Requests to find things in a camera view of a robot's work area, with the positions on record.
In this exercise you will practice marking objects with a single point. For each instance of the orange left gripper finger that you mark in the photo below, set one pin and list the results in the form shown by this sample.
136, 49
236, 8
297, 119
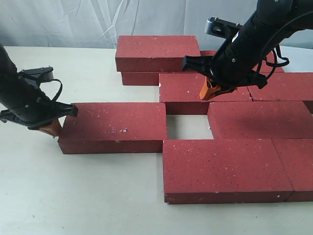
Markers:
54, 129

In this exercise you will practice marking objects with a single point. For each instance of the large front red brick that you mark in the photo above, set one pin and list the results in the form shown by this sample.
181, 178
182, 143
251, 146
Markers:
223, 171

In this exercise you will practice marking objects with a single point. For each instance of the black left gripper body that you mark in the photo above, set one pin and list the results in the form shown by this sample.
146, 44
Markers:
35, 111

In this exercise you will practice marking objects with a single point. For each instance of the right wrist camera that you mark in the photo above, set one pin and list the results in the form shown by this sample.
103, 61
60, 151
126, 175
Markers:
221, 28

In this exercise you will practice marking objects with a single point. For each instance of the wrinkled white backdrop cloth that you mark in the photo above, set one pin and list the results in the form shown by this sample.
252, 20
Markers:
99, 23

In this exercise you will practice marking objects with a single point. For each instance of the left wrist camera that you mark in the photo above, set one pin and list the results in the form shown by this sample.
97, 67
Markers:
39, 75

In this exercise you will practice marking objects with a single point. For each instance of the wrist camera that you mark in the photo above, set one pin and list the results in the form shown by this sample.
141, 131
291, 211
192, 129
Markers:
221, 28
39, 75

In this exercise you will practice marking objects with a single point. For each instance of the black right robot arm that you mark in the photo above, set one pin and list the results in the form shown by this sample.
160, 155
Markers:
271, 23

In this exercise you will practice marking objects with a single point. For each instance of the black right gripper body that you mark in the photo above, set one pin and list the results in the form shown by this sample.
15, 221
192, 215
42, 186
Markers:
231, 66

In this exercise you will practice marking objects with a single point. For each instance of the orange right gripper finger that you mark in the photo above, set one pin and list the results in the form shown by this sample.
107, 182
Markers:
211, 89

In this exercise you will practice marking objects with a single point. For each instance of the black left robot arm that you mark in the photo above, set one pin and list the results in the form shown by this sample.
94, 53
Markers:
12, 82

